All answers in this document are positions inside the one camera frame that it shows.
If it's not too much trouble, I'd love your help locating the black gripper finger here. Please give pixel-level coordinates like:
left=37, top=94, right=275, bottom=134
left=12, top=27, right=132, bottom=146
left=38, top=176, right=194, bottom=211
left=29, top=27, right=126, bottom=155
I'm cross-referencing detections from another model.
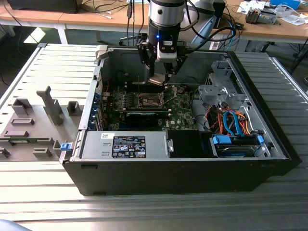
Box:
left=137, top=40, right=157, bottom=77
left=164, top=56, right=188, bottom=83

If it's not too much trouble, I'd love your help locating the silver CPU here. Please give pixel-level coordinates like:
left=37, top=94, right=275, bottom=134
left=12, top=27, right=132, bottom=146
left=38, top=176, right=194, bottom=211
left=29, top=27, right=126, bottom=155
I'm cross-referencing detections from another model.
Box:
left=147, top=73, right=167, bottom=86

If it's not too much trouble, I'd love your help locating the metal socket cover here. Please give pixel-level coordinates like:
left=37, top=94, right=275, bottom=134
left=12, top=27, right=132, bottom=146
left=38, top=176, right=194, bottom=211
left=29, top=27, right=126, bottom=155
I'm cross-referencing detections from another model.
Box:
left=160, top=84, right=180, bottom=106

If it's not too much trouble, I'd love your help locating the CPU socket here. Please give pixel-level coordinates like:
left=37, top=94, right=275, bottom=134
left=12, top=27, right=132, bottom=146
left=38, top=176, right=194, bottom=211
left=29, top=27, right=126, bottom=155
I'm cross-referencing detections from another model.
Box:
left=139, top=91, right=168, bottom=109

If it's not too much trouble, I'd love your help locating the green motherboard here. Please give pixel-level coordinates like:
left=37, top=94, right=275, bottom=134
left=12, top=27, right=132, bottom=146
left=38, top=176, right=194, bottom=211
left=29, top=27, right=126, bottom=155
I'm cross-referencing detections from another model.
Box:
left=101, top=84, right=200, bottom=132

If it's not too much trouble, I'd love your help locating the pale blue teach pendant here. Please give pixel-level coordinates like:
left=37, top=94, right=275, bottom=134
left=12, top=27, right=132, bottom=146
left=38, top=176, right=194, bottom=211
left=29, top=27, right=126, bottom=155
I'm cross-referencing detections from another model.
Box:
left=193, top=16, right=218, bottom=46

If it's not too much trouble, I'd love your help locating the metal drive cage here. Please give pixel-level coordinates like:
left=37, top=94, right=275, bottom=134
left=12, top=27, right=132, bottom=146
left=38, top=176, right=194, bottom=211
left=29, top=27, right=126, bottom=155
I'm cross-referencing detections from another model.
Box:
left=197, top=60, right=248, bottom=109

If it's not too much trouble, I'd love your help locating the black graphics card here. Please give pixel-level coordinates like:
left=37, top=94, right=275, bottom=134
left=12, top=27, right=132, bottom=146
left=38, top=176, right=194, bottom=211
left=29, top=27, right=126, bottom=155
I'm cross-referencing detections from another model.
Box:
left=125, top=110, right=160, bottom=128

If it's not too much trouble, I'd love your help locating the black speaker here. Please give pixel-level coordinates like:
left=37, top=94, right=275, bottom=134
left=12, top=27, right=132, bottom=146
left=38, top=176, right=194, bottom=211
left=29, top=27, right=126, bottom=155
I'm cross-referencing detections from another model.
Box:
left=213, top=0, right=226, bottom=29

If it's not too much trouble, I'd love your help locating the black plastic shroud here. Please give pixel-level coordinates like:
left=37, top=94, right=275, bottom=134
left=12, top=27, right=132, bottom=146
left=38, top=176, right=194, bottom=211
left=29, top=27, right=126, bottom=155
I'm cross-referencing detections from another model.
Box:
left=168, top=129, right=200, bottom=158

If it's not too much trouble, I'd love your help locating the wooden desk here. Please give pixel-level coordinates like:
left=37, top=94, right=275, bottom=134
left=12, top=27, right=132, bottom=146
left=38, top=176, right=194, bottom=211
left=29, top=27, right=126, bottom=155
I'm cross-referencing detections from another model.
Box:
left=0, top=0, right=151, bottom=45
left=211, top=0, right=308, bottom=52

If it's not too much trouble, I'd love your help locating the grey metal device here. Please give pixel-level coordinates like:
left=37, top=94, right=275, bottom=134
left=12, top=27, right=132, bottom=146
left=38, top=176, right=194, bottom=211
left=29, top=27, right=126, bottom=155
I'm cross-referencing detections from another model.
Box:
left=244, top=7, right=278, bottom=25

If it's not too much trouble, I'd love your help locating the hard disk in blue carrier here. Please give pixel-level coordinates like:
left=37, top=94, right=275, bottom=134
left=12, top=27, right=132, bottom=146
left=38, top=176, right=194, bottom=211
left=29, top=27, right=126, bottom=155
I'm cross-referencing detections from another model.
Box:
left=209, top=133, right=265, bottom=158

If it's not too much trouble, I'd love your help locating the grey power supply unit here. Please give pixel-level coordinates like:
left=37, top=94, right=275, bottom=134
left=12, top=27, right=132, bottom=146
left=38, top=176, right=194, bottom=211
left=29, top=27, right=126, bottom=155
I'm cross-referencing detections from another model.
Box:
left=80, top=131, right=169, bottom=159

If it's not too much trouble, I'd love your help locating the black PC case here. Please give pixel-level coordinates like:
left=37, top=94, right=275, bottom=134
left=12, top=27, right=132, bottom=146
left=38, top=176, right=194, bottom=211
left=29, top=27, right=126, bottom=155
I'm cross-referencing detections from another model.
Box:
left=59, top=45, right=303, bottom=197

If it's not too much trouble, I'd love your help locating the black box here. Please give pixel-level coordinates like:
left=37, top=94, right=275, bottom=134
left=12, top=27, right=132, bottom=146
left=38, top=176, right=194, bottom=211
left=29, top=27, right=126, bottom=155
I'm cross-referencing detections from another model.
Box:
left=7, top=0, right=80, bottom=13

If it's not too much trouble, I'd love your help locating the grey parts rack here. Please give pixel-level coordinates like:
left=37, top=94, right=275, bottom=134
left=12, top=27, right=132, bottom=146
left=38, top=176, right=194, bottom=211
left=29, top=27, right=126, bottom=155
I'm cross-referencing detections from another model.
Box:
left=0, top=86, right=84, bottom=162

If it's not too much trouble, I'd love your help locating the blue cardboard box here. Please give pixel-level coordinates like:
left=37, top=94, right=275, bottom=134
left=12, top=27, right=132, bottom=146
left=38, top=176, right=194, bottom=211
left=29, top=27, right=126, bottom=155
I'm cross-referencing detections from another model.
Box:
left=269, top=0, right=301, bottom=10

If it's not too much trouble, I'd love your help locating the blue rounded object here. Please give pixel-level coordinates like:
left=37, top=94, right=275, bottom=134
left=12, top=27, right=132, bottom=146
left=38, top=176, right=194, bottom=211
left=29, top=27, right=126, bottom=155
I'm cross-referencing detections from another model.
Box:
left=0, top=218, right=33, bottom=231

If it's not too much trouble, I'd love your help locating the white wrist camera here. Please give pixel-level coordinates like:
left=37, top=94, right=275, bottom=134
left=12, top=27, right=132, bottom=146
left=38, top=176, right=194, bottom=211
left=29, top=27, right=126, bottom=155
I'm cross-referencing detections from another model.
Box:
left=156, top=35, right=179, bottom=63

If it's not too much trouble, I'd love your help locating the thin red wire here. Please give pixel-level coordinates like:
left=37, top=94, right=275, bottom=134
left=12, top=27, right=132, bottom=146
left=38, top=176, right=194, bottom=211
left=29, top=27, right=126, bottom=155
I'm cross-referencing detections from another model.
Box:
left=106, top=79, right=112, bottom=106

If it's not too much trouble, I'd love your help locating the blue round cable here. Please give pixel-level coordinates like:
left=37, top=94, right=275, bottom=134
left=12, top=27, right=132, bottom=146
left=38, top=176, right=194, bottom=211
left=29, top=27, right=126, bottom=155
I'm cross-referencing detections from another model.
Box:
left=227, top=20, right=238, bottom=50

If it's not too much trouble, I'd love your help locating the blue flat wire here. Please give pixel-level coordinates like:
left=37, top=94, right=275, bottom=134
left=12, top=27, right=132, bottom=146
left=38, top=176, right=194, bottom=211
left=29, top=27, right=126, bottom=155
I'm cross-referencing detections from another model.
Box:
left=222, top=110, right=233, bottom=135
left=231, top=112, right=244, bottom=138

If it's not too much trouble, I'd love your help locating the orange wire bundle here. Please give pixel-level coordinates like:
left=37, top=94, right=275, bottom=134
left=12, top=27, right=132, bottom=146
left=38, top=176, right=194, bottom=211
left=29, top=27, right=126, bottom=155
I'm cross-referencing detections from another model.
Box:
left=208, top=107, right=253, bottom=136

